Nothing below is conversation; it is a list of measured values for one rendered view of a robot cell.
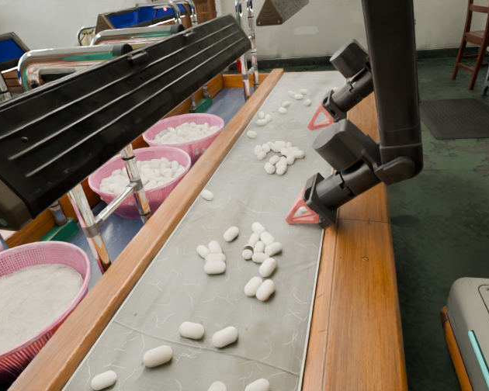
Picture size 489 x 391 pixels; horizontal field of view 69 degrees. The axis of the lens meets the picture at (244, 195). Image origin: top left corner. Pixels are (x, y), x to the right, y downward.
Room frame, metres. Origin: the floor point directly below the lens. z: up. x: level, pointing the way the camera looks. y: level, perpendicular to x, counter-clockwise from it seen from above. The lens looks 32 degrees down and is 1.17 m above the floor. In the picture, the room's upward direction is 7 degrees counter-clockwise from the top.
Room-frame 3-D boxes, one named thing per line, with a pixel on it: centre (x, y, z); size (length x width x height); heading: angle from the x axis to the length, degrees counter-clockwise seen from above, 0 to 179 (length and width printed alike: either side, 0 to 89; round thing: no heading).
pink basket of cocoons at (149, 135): (1.12, 0.17, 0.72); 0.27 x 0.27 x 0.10
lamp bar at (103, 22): (1.61, 0.30, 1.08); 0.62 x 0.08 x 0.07; 161
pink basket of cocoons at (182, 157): (0.85, 0.26, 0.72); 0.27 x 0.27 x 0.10
